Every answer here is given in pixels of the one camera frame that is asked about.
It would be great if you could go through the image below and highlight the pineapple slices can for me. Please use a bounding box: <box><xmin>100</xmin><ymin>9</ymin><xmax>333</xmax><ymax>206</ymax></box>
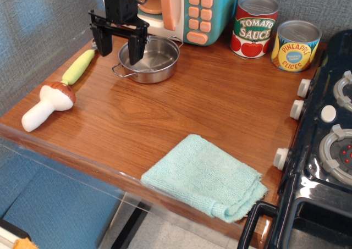
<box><xmin>271</xmin><ymin>20</ymin><xmax>322</xmax><ymax>73</ymax></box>

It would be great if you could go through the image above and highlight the teal toy microwave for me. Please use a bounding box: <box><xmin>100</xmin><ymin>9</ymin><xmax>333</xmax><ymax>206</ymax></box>
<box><xmin>138</xmin><ymin>0</ymin><xmax>237</xmax><ymax>46</ymax></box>

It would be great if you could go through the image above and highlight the tomato sauce can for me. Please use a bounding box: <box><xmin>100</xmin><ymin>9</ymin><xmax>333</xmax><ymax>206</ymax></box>
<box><xmin>230</xmin><ymin>0</ymin><xmax>279</xmax><ymax>58</ymax></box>

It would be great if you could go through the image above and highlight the small steel pot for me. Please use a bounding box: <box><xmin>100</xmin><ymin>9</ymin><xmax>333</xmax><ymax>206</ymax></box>
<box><xmin>112</xmin><ymin>36</ymin><xmax>184</xmax><ymax>84</ymax></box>

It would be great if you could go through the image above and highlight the black toy stove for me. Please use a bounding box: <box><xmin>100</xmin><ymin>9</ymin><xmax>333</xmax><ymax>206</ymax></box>
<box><xmin>238</xmin><ymin>30</ymin><xmax>351</xmax><ymax>248</ymax></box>

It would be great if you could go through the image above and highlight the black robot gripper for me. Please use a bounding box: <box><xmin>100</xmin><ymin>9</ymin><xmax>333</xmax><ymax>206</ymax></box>
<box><xmin>89</xmin><ymin>0</ymin><xmax>149</xmax><ymax>65</ymax></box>

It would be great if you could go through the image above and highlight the plush toy mushroom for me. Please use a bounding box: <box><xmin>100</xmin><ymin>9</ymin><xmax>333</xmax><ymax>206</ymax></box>
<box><xmin>21</xmin><ymin>82</ymin><xmax>76</xmax><ymax>132</ymax></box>

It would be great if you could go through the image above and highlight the light blue cloth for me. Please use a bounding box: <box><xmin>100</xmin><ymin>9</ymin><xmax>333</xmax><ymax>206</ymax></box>
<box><xmin>141</xmin><ymin>134</ymin><xmax>267</xmax><ymax>223</ymax></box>

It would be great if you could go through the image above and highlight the green handled metal spoon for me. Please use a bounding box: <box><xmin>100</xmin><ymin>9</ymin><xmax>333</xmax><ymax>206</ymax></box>
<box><xmin>61</xmin><ymin>40</ymin><xmax>97</xmax><ymax>85</ymax></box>

